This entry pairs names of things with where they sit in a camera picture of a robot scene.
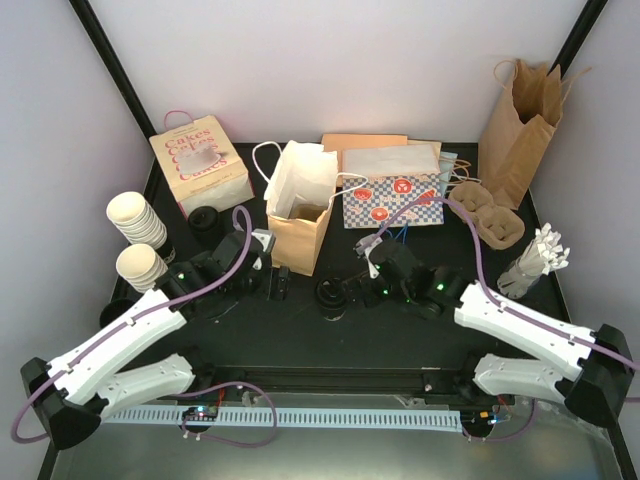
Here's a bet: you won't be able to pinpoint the lower stack of paper cups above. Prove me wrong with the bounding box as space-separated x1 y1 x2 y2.
115 244 168 293

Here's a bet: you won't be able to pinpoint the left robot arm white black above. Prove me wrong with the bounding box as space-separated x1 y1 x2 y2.
21 229 276 450

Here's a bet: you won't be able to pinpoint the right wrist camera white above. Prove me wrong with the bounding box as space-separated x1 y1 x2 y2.
354 234 383 279

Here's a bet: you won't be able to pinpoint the black coffee cup lid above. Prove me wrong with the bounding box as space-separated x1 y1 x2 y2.
187 206 224 248

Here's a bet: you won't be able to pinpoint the flat kraft bag brown handles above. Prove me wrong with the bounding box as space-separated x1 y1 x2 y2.
407 139 481 195

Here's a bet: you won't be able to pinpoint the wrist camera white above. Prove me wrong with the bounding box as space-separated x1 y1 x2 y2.
354 234 383 279
252 228 276 255

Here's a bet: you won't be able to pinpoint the flat orange paper bag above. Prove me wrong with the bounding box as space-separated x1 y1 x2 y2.
321 133 408 171

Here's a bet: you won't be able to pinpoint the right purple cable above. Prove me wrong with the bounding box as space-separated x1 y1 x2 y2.
372 195 640 444

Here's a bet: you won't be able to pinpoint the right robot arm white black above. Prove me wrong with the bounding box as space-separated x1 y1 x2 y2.
355 236 634 428

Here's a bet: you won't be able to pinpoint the black cup lid stack left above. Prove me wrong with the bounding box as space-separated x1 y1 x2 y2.
99 298 134 328

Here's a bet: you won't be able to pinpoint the stack of paper cups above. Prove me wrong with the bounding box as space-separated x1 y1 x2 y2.
106 191 168 250
115 244 168 293

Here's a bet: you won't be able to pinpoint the paper coffee cup black sleeve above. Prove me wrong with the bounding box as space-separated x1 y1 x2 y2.
314 277 347 322

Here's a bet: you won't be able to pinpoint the Cakes printed paper bag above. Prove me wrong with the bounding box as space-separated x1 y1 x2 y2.
149 110 254 216

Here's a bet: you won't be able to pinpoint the upper stack of paper cups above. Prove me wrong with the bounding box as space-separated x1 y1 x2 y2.
106 191 168 250

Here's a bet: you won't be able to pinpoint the white wrapped straws in cup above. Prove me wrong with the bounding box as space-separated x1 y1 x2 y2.
497 223 571 300

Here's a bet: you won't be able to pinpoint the orange paper bag white handles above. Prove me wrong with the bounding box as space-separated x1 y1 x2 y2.
252 140 369 276

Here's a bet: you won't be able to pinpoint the tall brown paper bag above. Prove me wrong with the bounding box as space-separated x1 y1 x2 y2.
478 59 589 210

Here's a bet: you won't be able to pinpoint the blue checkered paper bag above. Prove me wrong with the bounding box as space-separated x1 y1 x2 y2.
342 144 444 230

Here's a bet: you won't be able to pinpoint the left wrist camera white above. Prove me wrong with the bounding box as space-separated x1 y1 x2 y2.
252 228 276 255

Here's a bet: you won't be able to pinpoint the white slotted cable duct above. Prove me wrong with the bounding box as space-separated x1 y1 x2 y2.
107 405 462 433

